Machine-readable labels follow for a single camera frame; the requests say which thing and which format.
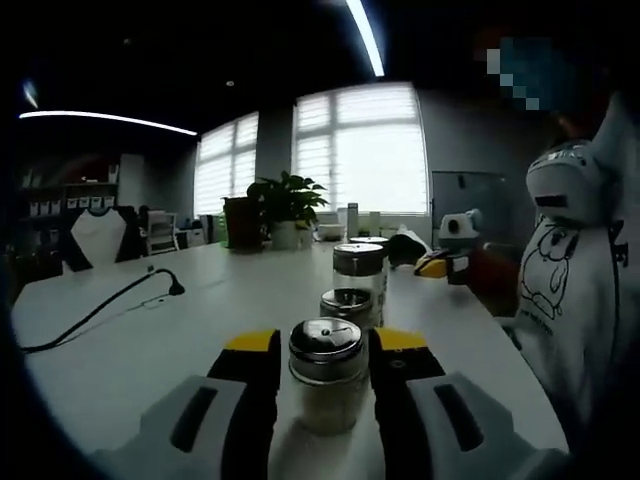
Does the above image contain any tall seasoning bottle white powder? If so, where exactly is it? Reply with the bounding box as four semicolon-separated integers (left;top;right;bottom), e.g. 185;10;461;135
332;243;390;329

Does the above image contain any person in white shirt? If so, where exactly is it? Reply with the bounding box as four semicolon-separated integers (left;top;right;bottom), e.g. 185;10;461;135
502;92;640;451

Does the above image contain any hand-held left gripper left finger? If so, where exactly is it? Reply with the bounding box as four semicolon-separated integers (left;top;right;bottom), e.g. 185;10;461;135
94;328;282;480

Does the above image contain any window with white blinds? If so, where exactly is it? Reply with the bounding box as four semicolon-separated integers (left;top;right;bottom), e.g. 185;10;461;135
294;83;431;215
193;112;260;216

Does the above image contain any white office chair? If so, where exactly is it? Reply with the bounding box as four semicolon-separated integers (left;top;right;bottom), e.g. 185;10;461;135
145;210;180;256

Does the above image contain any small seasoning bottle white powder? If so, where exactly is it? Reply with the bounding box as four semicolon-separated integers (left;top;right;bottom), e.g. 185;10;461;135
319;287;374;334

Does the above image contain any long ceiling light strip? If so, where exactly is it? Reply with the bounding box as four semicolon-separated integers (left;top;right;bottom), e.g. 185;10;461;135
344;0;386;77
18;109;199;137

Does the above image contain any black table cable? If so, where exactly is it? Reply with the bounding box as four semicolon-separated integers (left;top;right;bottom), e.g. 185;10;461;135
22;267;186;354

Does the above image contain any grey whiteboard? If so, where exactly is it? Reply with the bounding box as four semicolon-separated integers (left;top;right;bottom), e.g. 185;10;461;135
432;170;507;236

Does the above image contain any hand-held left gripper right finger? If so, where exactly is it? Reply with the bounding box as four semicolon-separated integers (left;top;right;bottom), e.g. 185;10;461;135
367;327;569;480

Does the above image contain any small seasoning bottle grey powder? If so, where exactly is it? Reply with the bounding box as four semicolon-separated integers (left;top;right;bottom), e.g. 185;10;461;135
288;317;366;434

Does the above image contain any shelf of white storage bins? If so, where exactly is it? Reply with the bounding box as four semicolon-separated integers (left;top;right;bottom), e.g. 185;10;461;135
19;164;121;216

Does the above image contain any green potted plant white pot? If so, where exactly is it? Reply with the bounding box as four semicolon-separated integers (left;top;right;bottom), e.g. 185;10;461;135
247;170;331;251

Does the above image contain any white shoulder-worn device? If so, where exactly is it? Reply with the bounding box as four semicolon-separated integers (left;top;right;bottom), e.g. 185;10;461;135
525;94;626;224

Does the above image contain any white paper roll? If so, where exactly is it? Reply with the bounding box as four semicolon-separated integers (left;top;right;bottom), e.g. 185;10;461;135
397;224;434;254

